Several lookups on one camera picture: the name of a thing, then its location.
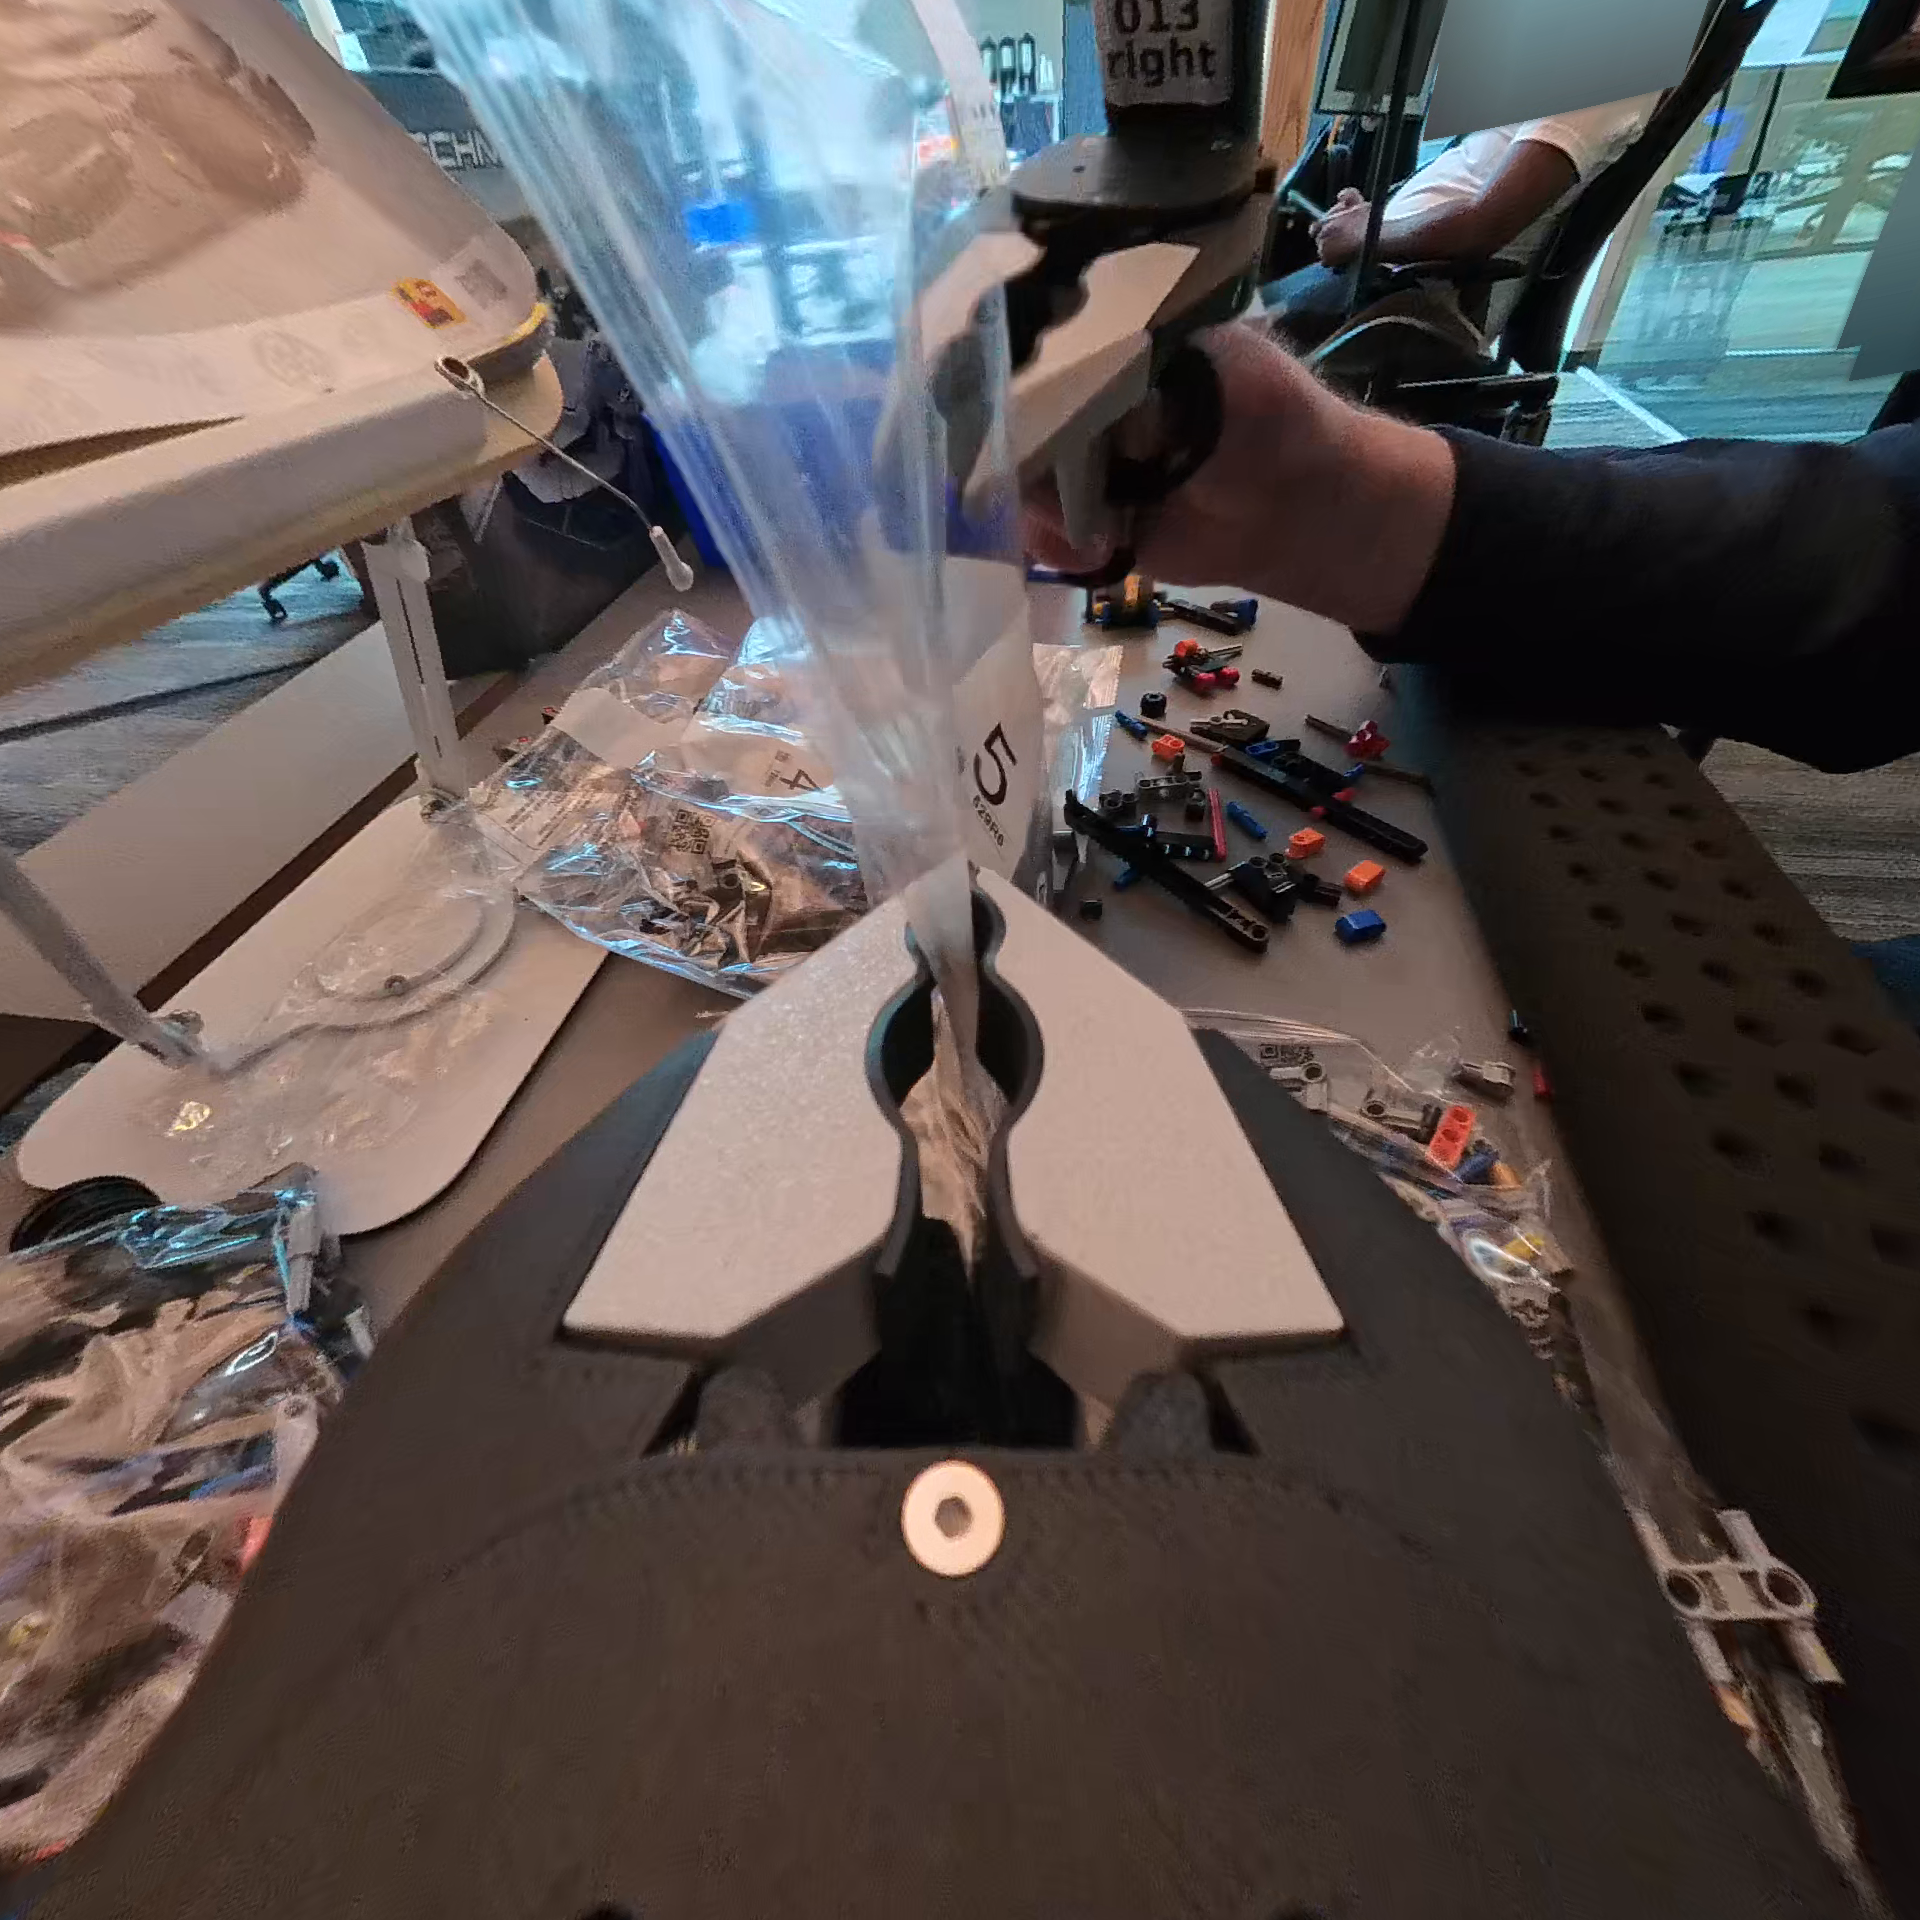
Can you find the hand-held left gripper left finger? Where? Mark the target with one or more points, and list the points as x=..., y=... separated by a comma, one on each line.
x=721, y=1201

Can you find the black office chair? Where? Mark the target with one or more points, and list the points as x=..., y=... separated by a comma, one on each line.
x=292, y=590
x=1590, y=284

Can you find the small open parts bag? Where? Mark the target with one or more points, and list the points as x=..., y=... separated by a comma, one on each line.
x=1441, y=1141

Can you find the black round knob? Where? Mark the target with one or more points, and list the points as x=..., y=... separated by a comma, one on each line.
x=82, y=1207

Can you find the white lego connector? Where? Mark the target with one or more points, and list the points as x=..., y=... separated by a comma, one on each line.
x=1484, y=1078

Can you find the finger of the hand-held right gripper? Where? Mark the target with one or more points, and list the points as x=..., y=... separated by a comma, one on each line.
x=961, y=328
x=1104, y=324

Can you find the black framed sign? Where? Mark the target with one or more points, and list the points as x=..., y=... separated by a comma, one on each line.
x=1882, y=43

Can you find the white rod with ball end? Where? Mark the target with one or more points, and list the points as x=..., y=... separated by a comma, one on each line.
x=677, y=570

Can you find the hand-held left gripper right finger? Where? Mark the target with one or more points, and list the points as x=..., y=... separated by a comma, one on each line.
x=1182, y=1201

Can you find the dark perforated panel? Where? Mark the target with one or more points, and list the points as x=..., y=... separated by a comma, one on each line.
x=1722, y=1124

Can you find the black and grey lego block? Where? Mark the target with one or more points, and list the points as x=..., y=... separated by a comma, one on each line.
x=1230, y=727

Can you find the person's right forearm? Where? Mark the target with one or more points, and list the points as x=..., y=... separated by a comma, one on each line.
x=1681, y=583

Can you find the blue plastic bin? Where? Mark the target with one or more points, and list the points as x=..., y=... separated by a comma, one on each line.
x=690, y=494

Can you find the blue lego tile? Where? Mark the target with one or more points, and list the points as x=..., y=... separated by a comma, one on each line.
x=1357, y=926

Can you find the person's right hand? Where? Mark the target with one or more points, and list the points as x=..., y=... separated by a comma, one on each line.
x=1320, y=480

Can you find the lego instruction booklet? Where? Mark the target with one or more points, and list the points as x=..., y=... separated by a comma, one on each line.
x=181, y=223

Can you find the white rounded container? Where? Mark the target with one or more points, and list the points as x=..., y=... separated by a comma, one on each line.
x=270, y=463

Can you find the black angled lego connector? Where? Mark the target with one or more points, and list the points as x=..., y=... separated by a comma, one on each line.
x=1282, y=890

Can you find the black lego gear rack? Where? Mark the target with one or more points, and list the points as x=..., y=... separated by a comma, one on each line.
x=1162, y=868

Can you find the red lego axle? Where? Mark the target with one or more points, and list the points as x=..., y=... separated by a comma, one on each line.
x=1218, y=820

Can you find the clear lego parts bag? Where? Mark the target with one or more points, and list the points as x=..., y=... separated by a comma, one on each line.
x=615, y=727
x=781, y=376
x=704, y=884
x=134, y=1423

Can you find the long black lego beam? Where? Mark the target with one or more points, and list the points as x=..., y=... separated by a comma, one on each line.
x=1327, y=804

